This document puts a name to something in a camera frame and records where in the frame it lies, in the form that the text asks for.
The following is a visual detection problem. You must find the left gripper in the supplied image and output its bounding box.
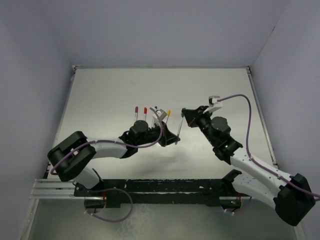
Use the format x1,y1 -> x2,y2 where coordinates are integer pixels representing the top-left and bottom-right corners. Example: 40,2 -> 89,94
136,121 -> 180,147

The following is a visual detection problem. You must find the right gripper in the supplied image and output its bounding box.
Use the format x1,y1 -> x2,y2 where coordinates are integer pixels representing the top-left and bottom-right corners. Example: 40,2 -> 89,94
182,105 -> 217,146

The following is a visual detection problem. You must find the green marker pen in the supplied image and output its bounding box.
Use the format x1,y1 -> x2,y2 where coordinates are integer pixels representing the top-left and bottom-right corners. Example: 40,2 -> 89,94
174,116 -> 184,145

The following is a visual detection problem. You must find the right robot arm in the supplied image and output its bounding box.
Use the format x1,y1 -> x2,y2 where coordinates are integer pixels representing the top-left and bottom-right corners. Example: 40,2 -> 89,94
181,106 -> 316,227

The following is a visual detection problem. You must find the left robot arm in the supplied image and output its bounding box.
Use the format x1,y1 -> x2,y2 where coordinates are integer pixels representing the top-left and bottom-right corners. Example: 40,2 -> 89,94
47,120 -> 180,196

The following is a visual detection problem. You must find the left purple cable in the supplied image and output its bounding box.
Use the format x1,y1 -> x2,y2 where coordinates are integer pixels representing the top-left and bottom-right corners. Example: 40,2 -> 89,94
49,107 -> 165,176

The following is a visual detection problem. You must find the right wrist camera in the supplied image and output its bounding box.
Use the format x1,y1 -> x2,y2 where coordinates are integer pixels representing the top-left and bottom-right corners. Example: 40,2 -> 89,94
203,95 -> 223,113

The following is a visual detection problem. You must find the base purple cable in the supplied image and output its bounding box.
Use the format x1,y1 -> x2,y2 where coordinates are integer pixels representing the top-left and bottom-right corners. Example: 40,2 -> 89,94
83,188 -> 134,222

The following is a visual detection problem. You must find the aluminium frame rail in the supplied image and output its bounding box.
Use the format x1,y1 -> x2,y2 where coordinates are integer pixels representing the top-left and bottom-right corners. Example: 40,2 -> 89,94
31,179 -> 75,200

